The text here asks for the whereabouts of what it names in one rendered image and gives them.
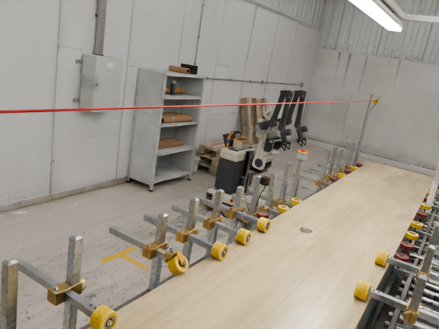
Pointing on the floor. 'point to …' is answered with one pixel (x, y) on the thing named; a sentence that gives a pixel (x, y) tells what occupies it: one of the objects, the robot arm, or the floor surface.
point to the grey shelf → (178, 154)
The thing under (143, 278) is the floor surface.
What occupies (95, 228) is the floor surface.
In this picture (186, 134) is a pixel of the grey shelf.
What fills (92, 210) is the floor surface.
